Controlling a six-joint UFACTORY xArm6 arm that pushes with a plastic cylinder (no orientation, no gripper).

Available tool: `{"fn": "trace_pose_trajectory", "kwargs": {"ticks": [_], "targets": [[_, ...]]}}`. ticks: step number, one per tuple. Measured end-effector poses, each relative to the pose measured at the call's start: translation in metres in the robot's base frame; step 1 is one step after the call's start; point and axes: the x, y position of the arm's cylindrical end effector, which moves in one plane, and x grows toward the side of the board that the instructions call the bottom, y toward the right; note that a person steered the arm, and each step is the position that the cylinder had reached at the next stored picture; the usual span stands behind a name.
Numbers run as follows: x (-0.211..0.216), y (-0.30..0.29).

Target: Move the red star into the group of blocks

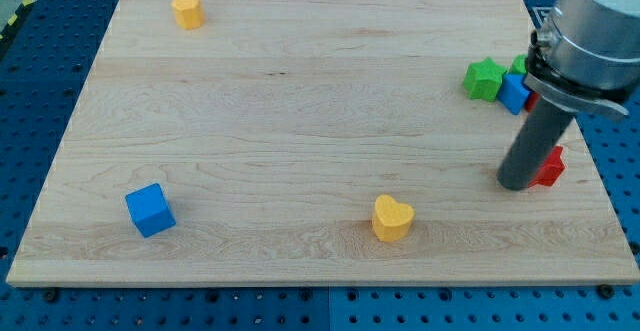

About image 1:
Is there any blue cube block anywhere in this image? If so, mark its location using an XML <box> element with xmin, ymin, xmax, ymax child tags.
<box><xmin>125</xmin><ymin>183</ymin><xmax>176</xmax><ymax>238</ymax></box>

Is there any wooden board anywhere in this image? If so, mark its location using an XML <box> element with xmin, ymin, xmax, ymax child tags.
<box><xmin>7</xmin><ymin>0</ymin><xmax>639</xmax><ymax>288</ymax></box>

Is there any red star block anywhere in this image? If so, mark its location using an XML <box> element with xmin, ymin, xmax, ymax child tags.
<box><xmin>528</xmin><ymin>146</ymin><xmax>565</xmax><ymax>187</ymax></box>

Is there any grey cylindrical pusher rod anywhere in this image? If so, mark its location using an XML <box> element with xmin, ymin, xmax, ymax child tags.
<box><xmin>497</xmin><ymin>98</ymin><xmax>575</xmax><ymax>191</ymax></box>

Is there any green block behind arm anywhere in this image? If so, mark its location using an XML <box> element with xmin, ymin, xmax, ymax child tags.
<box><xmin>509</xmin><ymin>54</ymin><xmax>527</xmax><ymax>75</ymax></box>

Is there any red block behind rod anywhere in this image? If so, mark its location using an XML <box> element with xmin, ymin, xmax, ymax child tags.
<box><xmin>524</xmin><ymin>91</ymin><xmax>539</xmax><ymax>112</ymax></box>

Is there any green star block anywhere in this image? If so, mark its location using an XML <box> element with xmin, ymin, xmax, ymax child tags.
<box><xmin>463</xmin><ymin>57</ymin><xmax>508</xmax><ymax>102</ymax></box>

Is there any blue block near arm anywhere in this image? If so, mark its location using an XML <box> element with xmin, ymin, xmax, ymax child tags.
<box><xmin>497</xmin><ymin>73</ymin><xmax>531</xmax><ymax>116</ymax></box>

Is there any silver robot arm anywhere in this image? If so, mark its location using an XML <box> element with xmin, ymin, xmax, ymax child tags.
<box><xmin>524</xmin><ymin>0</ymin><xmax>639</xmax><ymax>120</ymax></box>

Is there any yellow hexagon block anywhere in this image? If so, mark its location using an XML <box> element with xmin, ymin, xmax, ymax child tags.
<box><xmin>171</xmin><ymin>0</ymin><xmax>205</xmax><ymax>30</ymax></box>

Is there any yellow heart block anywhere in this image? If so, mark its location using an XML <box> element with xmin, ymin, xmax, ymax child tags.
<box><xmin>372</xmin><ymin>194</ymin><xmax>415</xmax><ymax>242</ymax></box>

